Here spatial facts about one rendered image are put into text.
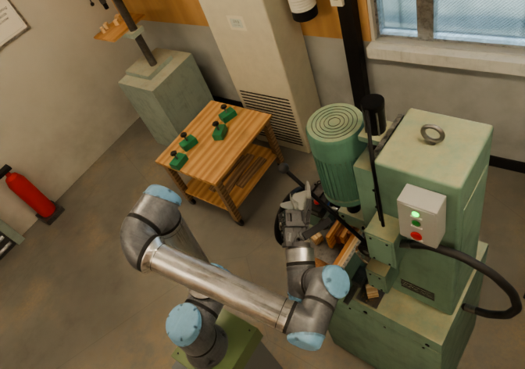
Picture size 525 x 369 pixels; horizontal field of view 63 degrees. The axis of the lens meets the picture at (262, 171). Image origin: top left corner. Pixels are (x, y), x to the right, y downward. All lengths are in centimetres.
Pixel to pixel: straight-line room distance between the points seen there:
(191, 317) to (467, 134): 118
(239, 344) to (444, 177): 119
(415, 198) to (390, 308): 69
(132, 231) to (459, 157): 90
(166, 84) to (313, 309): 256
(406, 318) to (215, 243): 171
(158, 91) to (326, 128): 229
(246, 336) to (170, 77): 217
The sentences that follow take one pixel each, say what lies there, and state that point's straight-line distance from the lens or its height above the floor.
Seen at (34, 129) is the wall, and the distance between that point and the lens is 400.
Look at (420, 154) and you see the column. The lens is 114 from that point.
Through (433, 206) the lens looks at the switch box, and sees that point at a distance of 108.
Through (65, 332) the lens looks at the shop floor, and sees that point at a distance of 335.
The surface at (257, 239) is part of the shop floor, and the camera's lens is 296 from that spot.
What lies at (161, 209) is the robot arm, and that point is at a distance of 133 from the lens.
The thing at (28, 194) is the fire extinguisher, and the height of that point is 34.
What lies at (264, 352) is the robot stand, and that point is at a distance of 213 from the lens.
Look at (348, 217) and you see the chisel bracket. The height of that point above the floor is 105.
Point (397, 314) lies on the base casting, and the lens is 169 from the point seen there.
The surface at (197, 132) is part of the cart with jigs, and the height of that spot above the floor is 53.
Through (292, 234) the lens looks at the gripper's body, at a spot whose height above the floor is 126.
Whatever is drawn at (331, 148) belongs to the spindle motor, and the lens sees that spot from 123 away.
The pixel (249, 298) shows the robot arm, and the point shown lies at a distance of 120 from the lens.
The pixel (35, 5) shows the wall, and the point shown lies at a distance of 392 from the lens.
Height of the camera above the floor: 236
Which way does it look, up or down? 45 degrees down
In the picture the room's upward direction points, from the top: 24 degrees counter-clockwise
